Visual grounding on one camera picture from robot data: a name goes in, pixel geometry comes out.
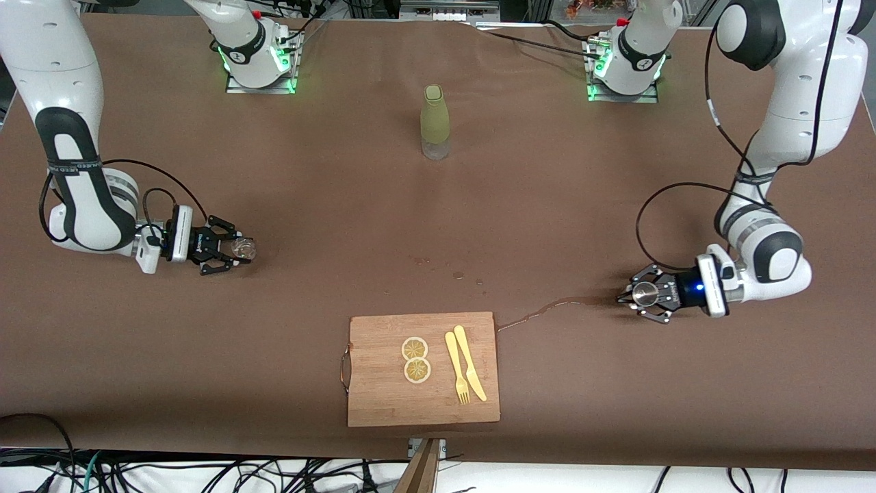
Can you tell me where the brown table cover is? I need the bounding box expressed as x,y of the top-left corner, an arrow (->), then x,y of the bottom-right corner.
0,12 -> 876,472

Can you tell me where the long liquid spill puddle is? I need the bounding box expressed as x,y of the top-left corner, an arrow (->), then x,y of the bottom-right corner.
497,295 -> 617,333

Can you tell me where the yellow plastic knife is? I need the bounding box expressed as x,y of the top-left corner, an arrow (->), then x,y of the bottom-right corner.
454,325 -> 488,403

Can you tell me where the wooden cutting board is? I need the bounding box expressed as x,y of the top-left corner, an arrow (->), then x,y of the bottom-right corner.
341,312 -> 501,428

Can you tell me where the yellow plastic fork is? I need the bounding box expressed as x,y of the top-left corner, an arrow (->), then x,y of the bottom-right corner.
445,331 -> 472,405

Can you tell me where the green sleeved glass bottle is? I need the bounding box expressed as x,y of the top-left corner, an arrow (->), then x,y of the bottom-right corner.
420,84 -> 451,161

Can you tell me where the grey metal device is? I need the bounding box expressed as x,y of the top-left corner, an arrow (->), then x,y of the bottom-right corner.
400,0 -> 500,23

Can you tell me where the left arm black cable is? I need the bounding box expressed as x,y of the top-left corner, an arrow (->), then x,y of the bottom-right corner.
635,0 -> 846,271

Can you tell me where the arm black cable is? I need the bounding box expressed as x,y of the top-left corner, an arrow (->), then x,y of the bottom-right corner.
635,0 -> 846,271
38,159 -> 209,244

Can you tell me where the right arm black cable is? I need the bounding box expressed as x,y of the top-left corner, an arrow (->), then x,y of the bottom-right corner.
38,159 -> 209,244

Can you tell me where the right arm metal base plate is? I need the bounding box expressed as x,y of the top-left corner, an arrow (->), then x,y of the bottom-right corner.
226,27 -> 299,94

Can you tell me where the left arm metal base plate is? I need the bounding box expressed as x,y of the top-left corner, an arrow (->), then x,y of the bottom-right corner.
585,34 -> 660,103

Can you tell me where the teal cable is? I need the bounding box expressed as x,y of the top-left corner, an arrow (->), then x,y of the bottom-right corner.
81,452 -> 103,493

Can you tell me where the black cable on table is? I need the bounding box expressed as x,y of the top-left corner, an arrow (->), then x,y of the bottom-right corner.
472,19 -> 603,62

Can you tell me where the wooden post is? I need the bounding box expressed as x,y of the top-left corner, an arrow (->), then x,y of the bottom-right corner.
394,438 -> 442,493

